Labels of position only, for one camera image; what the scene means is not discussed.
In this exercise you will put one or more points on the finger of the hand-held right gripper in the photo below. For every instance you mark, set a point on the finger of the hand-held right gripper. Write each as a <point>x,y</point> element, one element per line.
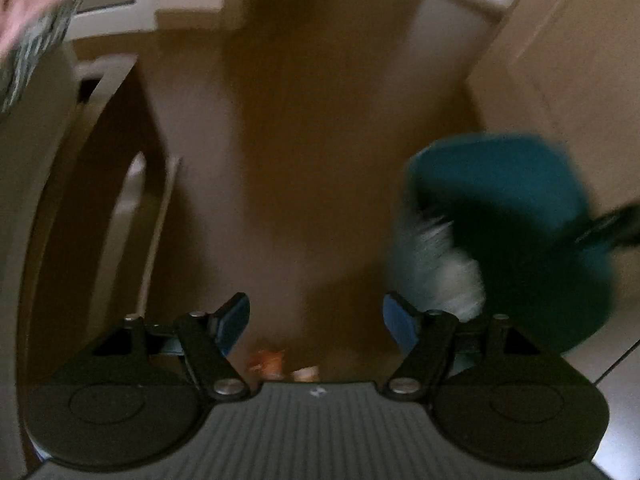
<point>605,230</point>

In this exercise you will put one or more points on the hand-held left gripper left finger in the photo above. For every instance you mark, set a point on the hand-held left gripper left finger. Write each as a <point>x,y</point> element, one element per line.
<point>235,320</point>

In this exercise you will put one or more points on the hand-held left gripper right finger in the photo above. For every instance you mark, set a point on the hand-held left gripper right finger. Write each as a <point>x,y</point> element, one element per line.
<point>400,322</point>

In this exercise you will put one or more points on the orange plastic bag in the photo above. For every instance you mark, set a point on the orange plastic bag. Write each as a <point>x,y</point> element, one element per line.
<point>267,362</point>

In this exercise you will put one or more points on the blue white packet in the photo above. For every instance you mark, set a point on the blue white packet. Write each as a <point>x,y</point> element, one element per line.
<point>450,270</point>

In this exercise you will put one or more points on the teal plastic trash bin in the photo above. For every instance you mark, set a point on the teal plastic trash bin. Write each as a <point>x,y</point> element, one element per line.
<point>510,200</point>

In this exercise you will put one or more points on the light wooden open door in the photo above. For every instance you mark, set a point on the light wooden open door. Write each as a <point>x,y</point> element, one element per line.
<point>575,70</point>

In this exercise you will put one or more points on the grey mattress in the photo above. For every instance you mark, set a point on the grey mattress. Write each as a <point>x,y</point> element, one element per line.
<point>30,185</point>

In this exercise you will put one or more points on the dark wooden bed frame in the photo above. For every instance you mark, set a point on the dark wooden bed frame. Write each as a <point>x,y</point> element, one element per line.
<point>100,200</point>

